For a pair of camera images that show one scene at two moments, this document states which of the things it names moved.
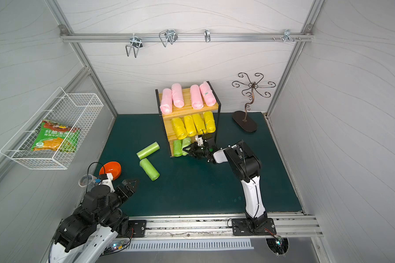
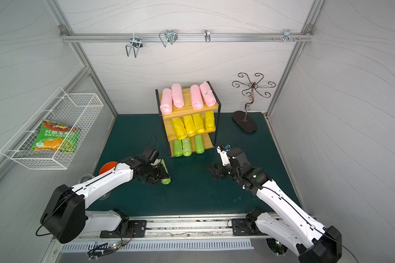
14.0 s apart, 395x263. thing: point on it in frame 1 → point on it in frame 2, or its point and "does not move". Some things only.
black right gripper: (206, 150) → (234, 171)
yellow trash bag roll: (179, 127) does not move
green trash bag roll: (186, 142) does not move
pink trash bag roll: (166, 106) does not move
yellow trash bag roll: (209, 121) does not move
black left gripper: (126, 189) → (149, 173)
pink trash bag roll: (209, 97) does not move
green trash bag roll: (148, 150) → (167, 181)
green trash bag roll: (178, 151) does not move
